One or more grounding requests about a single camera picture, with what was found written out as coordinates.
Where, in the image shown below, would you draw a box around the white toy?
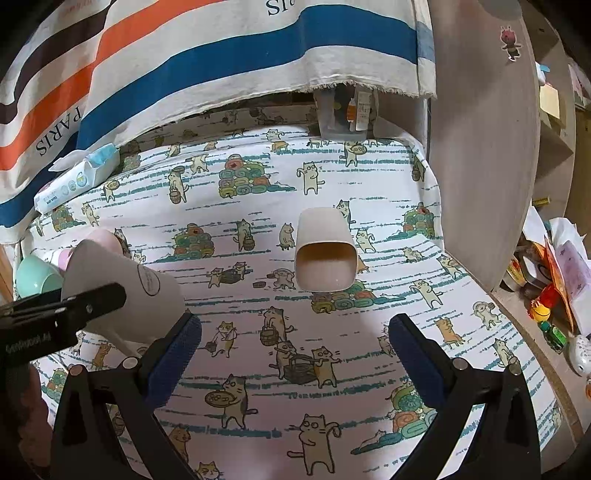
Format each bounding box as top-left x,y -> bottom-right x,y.
567,334 -> 591,376

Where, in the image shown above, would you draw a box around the metal tin box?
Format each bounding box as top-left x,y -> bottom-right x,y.
502,249 -> 551,292

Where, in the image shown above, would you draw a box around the yellow sticky notes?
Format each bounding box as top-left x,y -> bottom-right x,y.
537,85 -> 562,121

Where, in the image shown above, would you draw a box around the wooden shelf side panel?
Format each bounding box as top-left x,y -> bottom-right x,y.
426,0 -> 542,292

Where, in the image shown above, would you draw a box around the baby wipes pack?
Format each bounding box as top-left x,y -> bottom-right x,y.
33,143 -> 122,215

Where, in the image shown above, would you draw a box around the striped cloth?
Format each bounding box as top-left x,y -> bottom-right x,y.
0,0 -> 438,234

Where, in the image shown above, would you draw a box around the white cup with oval print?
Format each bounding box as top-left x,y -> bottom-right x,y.
60,237 -> 186,357

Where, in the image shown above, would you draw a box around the plain white cup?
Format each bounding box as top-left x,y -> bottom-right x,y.
294,208 -> 357,291

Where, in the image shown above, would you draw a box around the cat printed blanket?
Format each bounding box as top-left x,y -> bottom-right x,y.
28,121 -> 579,480

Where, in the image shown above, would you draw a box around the small pink cup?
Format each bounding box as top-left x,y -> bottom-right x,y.
52,248 -> 77,274

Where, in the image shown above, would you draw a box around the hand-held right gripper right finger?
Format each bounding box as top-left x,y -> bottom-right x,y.
389,313 -> 542,480

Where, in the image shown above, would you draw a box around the mint green cup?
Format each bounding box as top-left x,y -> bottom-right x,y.
13,255 -> 64,302

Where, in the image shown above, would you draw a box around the red and yellow toy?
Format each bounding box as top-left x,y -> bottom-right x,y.
528,285 -> 562,324

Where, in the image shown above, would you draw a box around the pink and orange paper bag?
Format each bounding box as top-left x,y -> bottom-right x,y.
544,234 -> 591,334

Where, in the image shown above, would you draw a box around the cartoon sticker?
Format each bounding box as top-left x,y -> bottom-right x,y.
499,26 -> 523,62

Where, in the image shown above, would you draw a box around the clear plastic container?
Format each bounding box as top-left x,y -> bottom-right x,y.
313,87 -> 380,140

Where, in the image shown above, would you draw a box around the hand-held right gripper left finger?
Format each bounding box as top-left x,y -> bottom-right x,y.
50,310 -> 203,480

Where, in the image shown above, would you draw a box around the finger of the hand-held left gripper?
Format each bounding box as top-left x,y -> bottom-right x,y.
58,282 -> 128,326

